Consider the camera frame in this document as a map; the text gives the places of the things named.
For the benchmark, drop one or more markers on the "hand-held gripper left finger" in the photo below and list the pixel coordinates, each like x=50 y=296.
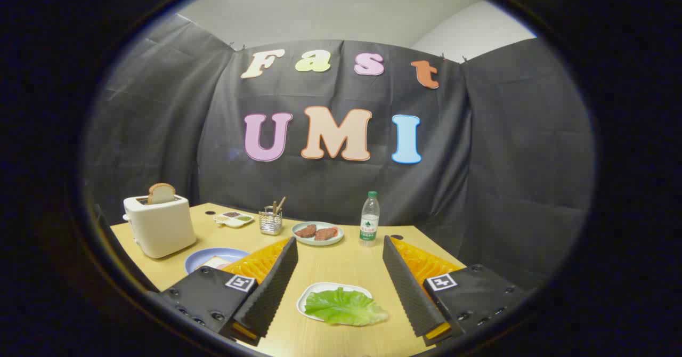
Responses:
x=269 y=287

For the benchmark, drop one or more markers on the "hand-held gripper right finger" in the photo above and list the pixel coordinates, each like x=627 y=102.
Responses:
x=407 y=287

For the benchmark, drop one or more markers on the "green lettuce leaf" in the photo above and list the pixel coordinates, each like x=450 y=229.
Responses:
x=346 y=308

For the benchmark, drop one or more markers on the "brown crust bread slice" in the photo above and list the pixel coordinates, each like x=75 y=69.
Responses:
x=161 y=193

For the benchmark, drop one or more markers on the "white oval plate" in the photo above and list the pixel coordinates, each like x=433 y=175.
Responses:
x=311 y=293

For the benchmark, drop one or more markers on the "metal mesh utensil holder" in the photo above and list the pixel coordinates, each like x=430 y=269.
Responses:
x=270 y=225

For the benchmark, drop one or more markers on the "brown meat patty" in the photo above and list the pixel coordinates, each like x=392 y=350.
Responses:
x=325 y=234
x=306 y=231

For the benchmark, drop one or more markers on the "pale green round plate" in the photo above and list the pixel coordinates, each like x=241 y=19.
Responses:
x=319 y=242

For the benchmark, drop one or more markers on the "clear plastic water bottle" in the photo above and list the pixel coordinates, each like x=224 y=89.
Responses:
x=369 y=224

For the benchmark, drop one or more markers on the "light blue round plate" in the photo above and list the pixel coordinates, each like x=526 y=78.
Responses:
x=200 y=256

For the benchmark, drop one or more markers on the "white divided condiment dish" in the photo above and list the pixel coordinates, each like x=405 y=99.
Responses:
x=233 y=219

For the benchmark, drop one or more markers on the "brown wooden chopsticks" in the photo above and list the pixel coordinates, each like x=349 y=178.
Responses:
x=279 y=204

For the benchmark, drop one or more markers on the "cream white toaster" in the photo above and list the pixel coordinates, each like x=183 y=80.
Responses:
x=160 y=232

